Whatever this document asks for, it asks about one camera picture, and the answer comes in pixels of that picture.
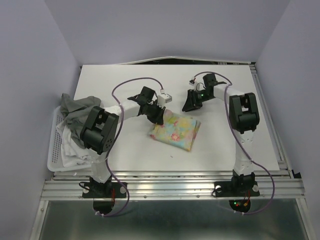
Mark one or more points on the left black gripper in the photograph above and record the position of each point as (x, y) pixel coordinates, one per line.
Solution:
(158, 119)

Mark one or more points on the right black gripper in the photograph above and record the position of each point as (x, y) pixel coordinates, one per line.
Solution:
(191, 103)

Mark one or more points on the floral pastel skirt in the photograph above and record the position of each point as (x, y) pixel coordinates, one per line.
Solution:
(177, 130)

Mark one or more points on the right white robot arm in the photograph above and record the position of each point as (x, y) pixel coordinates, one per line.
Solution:
(243, 117)

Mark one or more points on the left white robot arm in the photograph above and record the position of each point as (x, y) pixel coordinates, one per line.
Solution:
(100, 132)

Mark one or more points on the grey skirt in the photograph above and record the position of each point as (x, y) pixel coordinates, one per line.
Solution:
(75, 114)

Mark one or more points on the white skirt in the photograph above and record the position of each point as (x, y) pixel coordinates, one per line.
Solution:
(71, 154)

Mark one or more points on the white plastic laundry basket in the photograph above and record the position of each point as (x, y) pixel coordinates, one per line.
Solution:
(54, 159)

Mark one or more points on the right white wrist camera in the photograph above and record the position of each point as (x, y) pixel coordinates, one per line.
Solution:
(197, 86)

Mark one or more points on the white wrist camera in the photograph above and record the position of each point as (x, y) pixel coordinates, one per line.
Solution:
(197, 86)
(163, 99)

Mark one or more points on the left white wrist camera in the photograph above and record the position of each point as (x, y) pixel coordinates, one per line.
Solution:
(163, 99)

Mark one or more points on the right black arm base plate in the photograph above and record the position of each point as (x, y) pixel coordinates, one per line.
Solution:
(226, 189)

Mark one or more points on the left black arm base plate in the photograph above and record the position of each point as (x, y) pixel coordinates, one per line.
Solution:
(108, 190)

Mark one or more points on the aluminium frame rail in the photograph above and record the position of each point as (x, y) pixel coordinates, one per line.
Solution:
(161, 185)

